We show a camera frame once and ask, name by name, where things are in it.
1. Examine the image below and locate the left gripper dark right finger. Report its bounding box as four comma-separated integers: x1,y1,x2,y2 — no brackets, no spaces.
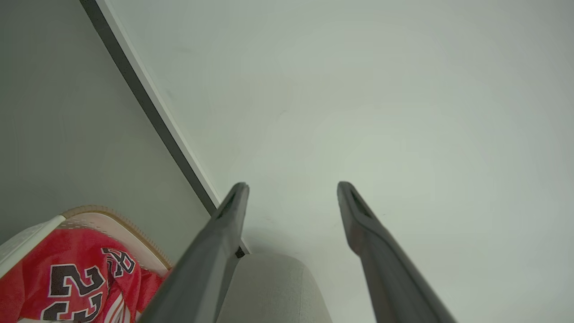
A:
337,181,458,323

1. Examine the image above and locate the red basketball jersey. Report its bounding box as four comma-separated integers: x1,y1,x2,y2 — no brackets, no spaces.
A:
0,228,169,323

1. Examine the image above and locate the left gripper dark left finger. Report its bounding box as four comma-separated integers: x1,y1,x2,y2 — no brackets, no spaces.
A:
138,182,250,323

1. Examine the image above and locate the white perforated laundry basket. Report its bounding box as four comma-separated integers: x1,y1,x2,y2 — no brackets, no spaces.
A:
0,205,174,323

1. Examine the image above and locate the white and black baseboard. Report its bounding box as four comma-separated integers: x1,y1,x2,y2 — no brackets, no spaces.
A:
80,0,251,259

